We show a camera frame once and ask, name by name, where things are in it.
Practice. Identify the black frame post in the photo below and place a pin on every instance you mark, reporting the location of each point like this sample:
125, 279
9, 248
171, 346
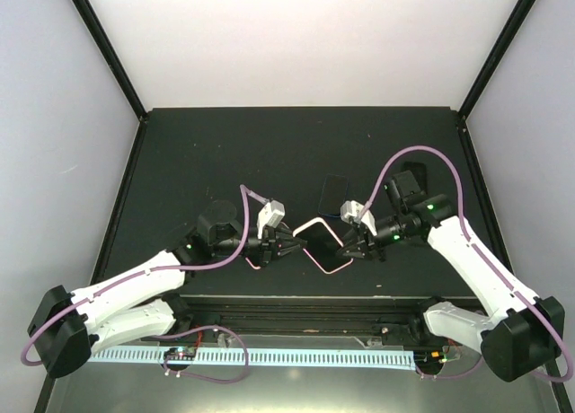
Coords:
509, 31
101, 39

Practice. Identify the small circuit board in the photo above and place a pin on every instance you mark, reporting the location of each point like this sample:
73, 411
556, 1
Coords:
437, 356
185, 354

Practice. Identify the right black frame post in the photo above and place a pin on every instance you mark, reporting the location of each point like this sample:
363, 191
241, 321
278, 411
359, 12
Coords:
509, 31

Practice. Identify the right small circuit board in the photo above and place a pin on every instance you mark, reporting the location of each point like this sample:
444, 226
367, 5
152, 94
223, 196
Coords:
437, 356

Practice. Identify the pink-cased phone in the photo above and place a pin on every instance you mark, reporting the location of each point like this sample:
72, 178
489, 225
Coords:
252, 264
322, 245

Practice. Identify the black-cased phone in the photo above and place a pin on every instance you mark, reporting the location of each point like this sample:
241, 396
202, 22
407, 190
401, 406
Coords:
333, 195

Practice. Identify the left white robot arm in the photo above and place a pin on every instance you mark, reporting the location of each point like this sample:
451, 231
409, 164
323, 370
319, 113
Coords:
69, 327

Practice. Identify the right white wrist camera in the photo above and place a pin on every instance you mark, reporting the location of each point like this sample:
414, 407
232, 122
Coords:
352, 212

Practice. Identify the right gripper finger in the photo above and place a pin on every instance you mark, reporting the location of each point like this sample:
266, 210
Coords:
350, 238
349, 253

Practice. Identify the left small circuit board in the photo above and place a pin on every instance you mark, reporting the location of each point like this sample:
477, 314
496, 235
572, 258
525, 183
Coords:
185, 354

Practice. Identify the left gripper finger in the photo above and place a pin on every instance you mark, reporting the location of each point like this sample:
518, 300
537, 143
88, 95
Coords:
282, 231
285, 247

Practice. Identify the left black frame post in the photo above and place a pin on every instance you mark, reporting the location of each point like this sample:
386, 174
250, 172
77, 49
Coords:
101, 39

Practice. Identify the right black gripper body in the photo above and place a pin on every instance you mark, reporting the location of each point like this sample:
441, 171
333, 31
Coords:
372, 245

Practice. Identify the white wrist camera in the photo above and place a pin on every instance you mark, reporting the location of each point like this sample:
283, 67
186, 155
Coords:
270, 216
352, 212

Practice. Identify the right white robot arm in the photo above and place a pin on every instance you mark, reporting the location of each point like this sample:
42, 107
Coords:
518, 332

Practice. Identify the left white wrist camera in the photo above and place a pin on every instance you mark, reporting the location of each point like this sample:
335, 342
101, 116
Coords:
270, 216

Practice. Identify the white slotted cable duct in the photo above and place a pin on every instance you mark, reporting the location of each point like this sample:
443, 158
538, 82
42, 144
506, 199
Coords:
271, 357

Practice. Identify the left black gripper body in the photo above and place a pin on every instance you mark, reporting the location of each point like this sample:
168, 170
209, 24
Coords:
268, 245

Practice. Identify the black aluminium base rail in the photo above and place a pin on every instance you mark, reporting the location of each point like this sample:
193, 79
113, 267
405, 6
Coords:
388, 317

